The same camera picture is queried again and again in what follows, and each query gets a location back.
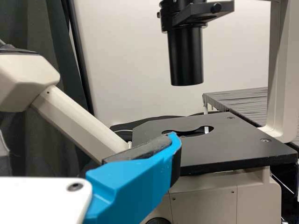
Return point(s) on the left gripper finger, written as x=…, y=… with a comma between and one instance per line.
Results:
x=130, y=182

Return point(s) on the cream microscope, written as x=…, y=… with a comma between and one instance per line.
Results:
x=222, y=142

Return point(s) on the black platform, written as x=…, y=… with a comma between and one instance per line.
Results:
x=243, y=102

